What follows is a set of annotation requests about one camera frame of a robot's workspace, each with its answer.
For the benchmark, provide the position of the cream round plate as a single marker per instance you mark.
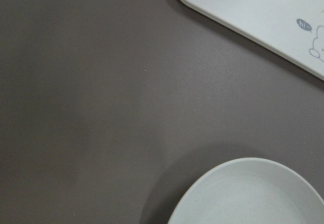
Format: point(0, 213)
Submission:
point(249, 190)

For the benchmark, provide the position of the cream rectangular tray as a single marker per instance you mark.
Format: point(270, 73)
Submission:
point(293, 29)

